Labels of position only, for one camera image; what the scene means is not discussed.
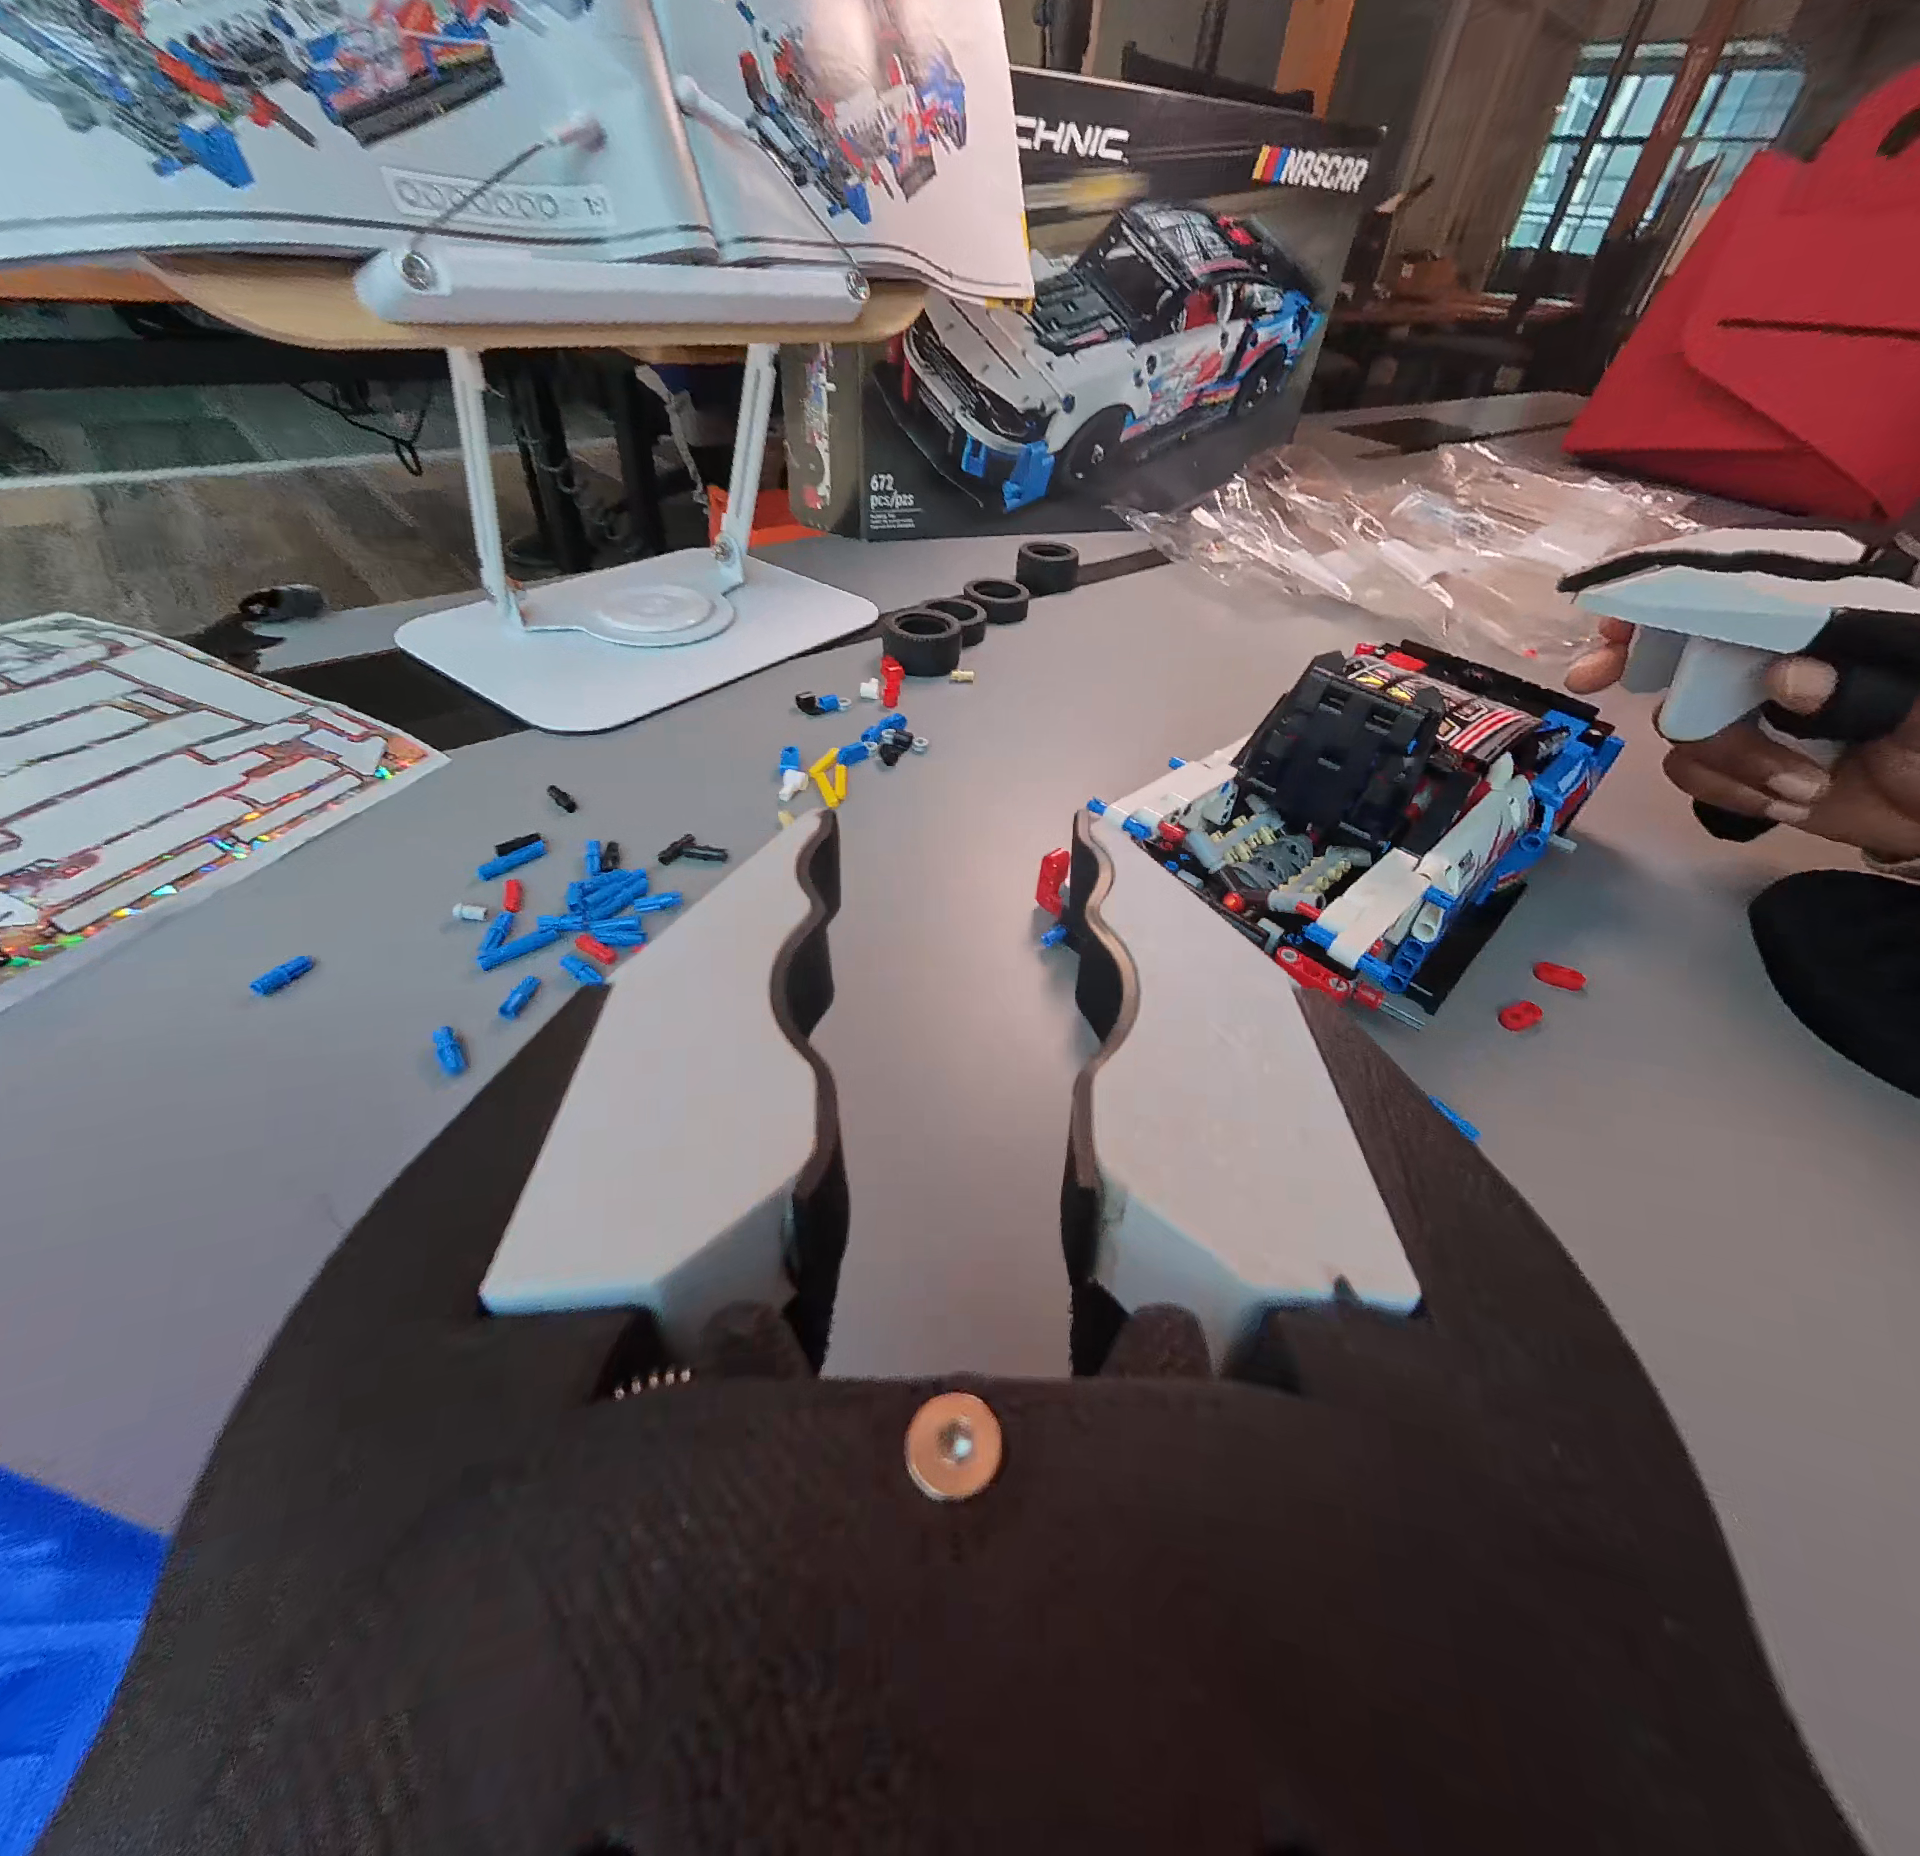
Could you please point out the clear plastic bags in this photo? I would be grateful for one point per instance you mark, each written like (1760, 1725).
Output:
(1350, 529)

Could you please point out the small dark object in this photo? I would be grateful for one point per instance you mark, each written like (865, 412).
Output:
(282, 601)

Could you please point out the small blue brick piece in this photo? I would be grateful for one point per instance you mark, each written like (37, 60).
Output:
(1454, 1121)

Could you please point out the grey desk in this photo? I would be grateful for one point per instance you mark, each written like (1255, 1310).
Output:
(302, 1210)

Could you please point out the black chair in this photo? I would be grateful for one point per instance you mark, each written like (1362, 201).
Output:
(1852, 985)

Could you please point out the scattered small brick pins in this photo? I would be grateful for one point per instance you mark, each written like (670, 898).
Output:
(609, 896)

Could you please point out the open instruction booklet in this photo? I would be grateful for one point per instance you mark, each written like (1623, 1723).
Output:
(450, 87)

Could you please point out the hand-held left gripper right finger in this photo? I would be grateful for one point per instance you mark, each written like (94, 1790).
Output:
(1237, 1121)

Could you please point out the white book stand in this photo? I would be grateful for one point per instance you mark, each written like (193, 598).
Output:
(630, 625)

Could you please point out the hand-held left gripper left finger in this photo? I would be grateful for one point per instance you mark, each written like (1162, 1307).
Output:
(661, 1092)

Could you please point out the used sticker sheet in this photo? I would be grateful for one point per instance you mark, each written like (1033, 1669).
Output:
(165, 776)

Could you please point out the toy car set box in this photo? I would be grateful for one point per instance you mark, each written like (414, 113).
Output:
(1141, 387)

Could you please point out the red felt bag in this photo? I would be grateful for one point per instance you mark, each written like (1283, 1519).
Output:
(1785, 341)

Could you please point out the black toy tire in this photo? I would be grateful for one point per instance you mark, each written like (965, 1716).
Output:
(997, 598)
(920, 644)
(960, 619)
(1041, 564)

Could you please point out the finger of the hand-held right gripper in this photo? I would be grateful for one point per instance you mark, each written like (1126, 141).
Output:
(1785, 543)
(1754, 608)

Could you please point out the brick-built toy race car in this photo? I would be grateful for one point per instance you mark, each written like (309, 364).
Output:
(1350, 776)

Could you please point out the blue cloth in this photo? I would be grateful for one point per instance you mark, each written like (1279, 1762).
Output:
(61, 1631)

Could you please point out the person's right hand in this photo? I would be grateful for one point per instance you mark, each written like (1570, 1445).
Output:
(1845, 797)

